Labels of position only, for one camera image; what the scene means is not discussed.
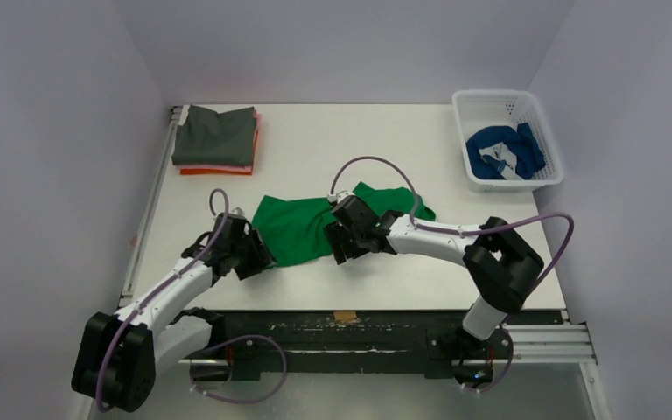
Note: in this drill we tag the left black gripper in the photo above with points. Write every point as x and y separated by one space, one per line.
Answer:
259 256

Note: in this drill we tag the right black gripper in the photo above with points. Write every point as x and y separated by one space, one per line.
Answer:
344 239

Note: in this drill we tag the green t shirt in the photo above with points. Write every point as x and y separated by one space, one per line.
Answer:
293 229

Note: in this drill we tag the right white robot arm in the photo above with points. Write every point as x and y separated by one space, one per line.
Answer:
502 265

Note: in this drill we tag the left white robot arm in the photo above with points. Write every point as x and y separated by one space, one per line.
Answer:
121 354

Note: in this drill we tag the brown tape piece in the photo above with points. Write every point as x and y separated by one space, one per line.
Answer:
345 317

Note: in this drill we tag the folded orange t shirt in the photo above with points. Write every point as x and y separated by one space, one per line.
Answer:
203 169

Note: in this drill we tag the folded pink t shirt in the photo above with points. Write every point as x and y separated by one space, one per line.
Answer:
256 139

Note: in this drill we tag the folded grey t shirt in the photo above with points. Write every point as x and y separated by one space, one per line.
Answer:
215 134

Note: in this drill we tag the white plastic basket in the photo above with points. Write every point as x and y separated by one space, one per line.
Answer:
479 108

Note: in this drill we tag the blue white t shirt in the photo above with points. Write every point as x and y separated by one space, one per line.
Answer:
504 153

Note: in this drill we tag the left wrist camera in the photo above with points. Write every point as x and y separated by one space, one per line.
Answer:
237 214

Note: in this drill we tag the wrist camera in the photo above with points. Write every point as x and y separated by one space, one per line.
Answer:
335 198
237 214

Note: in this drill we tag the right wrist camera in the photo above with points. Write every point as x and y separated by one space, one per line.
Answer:
335 198

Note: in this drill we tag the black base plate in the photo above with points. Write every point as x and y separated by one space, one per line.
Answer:
428 343

